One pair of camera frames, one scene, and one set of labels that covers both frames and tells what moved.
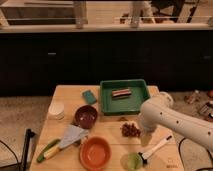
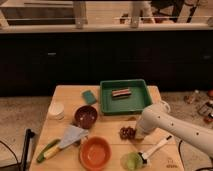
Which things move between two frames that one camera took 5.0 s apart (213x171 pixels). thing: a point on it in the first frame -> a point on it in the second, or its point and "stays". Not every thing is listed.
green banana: (41, 157) stays
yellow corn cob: (51, 152) stays
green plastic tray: (123, 96) stays
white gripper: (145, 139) -> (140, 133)
